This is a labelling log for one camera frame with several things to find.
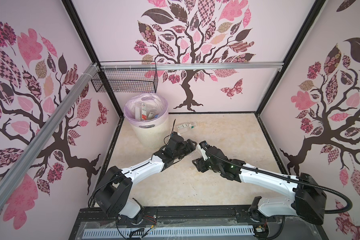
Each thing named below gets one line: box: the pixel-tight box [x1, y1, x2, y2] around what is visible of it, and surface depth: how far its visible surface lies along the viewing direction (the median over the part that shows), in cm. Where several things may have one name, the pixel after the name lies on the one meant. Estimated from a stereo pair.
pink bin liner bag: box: [123, 93, 169, 126], surface depth 93 cm
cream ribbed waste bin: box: [130, 119, 169, 149], surface depth 86 cm
